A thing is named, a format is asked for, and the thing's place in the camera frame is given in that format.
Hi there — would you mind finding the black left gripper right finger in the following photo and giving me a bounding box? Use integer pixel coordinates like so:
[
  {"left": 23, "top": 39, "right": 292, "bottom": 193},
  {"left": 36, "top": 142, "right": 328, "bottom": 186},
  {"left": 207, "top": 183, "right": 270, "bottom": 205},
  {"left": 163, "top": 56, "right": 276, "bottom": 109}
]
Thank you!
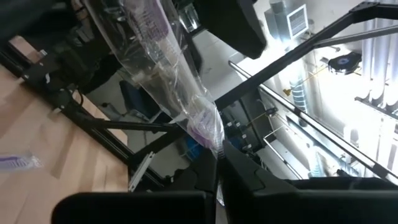
[{"left": 220, "top": 141, "right": 299, "bottom": 224}]

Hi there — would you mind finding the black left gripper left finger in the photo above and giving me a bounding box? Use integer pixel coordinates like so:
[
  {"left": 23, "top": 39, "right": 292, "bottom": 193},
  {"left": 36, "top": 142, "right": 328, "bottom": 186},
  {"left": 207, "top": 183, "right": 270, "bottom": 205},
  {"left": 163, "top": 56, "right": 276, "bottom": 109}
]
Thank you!
[{"left": 173, "top": 151, "right": 219, "bottom": 224}]

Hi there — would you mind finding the blue plastic crate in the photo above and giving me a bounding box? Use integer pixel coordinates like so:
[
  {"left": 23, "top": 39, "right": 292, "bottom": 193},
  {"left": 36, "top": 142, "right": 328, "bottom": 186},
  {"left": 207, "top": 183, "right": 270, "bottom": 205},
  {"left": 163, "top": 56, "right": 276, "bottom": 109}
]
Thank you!
[{"left": 182, "top": 136, "right": 205, "bottom": 160}]

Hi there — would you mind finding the black equipment rack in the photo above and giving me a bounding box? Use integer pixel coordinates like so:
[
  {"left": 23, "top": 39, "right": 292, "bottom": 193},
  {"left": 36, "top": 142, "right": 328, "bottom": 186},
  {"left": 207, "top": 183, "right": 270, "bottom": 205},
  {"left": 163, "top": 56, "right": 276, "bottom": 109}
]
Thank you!
[{"left": 217, "top": 90, "right": 279, "bottom": 152}]

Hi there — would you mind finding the silver aluminium extrusion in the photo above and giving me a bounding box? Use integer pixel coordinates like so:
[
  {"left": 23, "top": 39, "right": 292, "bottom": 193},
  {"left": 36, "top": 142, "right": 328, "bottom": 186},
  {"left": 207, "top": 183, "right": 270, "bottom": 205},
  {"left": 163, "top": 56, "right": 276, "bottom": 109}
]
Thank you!
[{"left": 128, "top": 151, "right": 155, "bottom": 192}]

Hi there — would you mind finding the black ceiling device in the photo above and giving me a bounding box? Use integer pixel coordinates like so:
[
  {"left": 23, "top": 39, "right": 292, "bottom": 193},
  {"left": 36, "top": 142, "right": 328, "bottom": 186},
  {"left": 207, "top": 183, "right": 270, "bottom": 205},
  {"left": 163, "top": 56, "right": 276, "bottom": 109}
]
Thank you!
[{"left": 328, "top": 51, "right": 363, "bottom": 76}]

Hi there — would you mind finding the white air vent unit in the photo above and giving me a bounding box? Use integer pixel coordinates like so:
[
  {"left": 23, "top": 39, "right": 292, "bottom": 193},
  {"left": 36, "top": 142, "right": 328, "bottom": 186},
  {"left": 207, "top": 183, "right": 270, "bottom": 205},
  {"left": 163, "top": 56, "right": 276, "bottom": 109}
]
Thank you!
[{"left": 264, "top": 0, "right": 311, "bottom": 41}]

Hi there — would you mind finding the purple bristled toothbrush in wrapper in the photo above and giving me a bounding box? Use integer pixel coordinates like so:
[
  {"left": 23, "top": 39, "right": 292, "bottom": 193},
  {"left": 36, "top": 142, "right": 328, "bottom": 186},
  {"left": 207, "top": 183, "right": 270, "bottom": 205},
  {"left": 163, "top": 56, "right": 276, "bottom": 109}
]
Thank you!
[{"left": 0, "top": 151, "right": 44, "bottom": 172}]

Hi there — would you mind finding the black aluminium rig frame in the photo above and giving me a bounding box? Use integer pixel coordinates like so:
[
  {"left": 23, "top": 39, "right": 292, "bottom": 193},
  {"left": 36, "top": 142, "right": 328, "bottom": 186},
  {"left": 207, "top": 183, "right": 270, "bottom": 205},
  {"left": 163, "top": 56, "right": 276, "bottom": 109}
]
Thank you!
[{"left": 0, "top": 0, "right": 398, "bottom": 191}]

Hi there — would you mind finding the silver spiral ceiling duct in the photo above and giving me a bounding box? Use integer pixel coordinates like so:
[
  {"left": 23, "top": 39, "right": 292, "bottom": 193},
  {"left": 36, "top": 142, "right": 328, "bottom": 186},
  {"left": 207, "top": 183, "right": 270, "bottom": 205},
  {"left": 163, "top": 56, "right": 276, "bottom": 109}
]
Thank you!
[{"left": 362, "top": 17, "right": 398, "bottom": 110}]

